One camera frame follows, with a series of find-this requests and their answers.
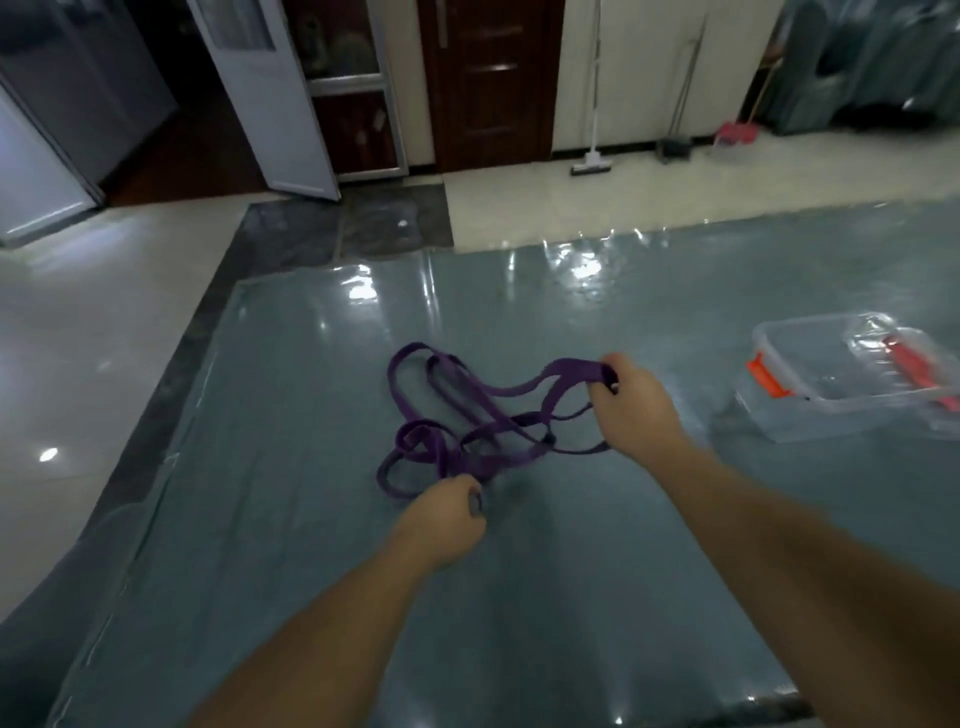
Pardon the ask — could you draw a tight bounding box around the white squeegee mop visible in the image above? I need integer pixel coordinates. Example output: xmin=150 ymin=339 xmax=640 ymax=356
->
xmin=570 ymin=0 xmax=615 ymax=177

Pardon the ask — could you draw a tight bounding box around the grey sofa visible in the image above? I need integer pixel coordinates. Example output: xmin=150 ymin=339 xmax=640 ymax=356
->
xmin=763 ymin=0 xmax=960 ymax=138

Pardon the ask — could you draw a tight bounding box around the clear lid with red handle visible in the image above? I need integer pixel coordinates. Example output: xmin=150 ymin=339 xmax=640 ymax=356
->
xmin=846 ymin=315 xmax=960 ymax=414

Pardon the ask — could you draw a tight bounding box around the pink broom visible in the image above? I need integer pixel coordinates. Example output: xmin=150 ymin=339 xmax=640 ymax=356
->
xmin=712 ymin=63 xmax=777 ymax=150

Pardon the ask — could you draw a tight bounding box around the white framed glass cabinet door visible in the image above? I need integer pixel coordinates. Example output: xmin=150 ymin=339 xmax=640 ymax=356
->
xmin=288 ymin=0 xmax=410 ymax=183

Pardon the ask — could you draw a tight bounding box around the person's right hand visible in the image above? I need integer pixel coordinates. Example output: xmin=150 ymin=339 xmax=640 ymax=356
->
xmin=587 ymin=353 xmax=699 ymax=471

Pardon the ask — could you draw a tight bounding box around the person's left hand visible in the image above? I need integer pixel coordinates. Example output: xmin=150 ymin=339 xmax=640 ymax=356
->
xmin=387 ymin=474 xmax=489 ymax=571

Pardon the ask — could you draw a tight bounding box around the clear plastic table cover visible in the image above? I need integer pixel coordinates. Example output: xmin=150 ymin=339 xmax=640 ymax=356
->
xmin=45 ymin=196 xmax=960 ymax=728

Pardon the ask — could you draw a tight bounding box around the clear plastic storage box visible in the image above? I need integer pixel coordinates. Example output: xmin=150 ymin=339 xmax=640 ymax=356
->
xmin=733 ymin=312 xmax=960 ymax=444

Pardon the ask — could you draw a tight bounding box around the dark brown wooden door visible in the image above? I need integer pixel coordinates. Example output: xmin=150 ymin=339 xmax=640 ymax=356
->
xmin=417 ymin=0 xmax=565 ymax=174

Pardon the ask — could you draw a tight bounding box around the purple looped strap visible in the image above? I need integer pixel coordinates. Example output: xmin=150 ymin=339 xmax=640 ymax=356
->
xmin=375 ymin=342 xmax=621 ymax=502

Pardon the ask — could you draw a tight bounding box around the grey sliding door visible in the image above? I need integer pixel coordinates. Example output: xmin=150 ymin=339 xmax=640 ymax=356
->
xmin=0 ymin=0 xmax=180 ymax=249

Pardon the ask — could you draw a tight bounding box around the person's right forearm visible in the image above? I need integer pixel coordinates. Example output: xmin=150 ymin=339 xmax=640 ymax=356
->
xmin=637 ymin=442 xmax=960 ymax=728

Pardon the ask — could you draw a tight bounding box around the grey dustpan with long handle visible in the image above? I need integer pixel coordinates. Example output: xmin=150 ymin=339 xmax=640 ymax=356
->
xmin=657 ymin=18 xmax=708 ymax=165

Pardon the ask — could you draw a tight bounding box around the person's left forearm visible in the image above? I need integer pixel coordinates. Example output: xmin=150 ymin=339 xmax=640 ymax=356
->
xmin=180 ymin=534 xmax=451 ymax=728

